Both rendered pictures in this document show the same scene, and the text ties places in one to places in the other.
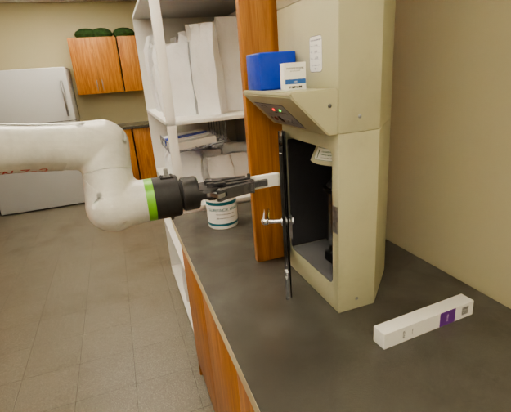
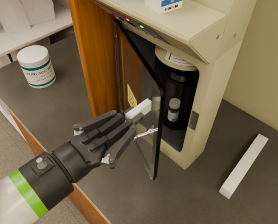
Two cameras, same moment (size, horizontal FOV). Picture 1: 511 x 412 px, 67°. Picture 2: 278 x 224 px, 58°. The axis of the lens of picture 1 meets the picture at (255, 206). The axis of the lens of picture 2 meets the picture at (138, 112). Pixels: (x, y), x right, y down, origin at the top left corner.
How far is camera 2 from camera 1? 60 cm
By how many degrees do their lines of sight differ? 36
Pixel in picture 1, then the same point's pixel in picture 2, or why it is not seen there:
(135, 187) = (13, 206)
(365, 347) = (216, 200)
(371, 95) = (248, 10)
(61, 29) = not seen: outside the picture
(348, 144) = (220, 64)
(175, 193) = (65, 186)
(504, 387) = not seen: outside the picture
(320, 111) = (209, 46)
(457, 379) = not seen: outside the picture
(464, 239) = (252, 85)
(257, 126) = (86, 14)
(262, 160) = (94, 47)
